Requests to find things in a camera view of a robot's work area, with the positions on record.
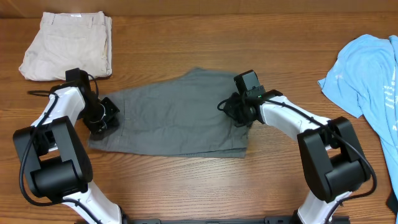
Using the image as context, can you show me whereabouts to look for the grey shorts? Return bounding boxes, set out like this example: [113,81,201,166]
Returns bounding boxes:
[88,68,249,158]

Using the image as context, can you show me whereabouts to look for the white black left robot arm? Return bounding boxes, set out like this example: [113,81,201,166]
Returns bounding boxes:
[13,68,129,224]

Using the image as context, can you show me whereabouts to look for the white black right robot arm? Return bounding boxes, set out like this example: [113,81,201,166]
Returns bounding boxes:
[217,70,375,224]

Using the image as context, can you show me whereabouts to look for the folded beige shorts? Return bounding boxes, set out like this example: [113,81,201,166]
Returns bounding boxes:
[19,11,113,81]

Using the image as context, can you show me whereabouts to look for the light blue t-shirt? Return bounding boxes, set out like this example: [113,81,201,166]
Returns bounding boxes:
[318,34,397,192]

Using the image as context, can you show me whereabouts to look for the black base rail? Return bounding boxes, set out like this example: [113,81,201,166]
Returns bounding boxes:
[124,214,352,224]

